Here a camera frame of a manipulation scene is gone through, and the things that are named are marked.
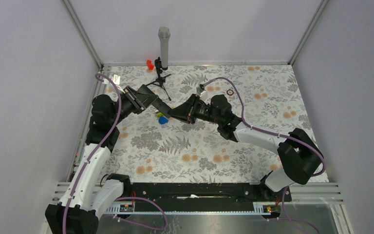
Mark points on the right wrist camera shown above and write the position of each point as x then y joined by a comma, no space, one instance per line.
201,92

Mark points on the blue plastic piece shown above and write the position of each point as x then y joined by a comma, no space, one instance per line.
162,120

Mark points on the floral table mat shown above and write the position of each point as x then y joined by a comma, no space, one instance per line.
268,96

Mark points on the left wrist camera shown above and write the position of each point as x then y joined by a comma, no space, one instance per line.
114,85

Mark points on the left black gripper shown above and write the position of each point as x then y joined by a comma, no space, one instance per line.
140,101

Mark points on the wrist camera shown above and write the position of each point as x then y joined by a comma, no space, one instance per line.
201,92
114,85

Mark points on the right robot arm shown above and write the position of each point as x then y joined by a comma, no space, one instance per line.
297,152

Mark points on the grey microphone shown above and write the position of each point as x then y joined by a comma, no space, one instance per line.
164,36

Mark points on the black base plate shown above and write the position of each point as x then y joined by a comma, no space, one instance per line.
202,197

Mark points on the orange plastic piece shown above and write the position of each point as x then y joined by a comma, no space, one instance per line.
150,64

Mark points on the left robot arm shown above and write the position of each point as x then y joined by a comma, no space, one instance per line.
79,209

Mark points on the black tripod mic stand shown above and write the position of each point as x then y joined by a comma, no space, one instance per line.
160,80

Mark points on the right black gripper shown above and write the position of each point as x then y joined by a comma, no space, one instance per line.
186,111

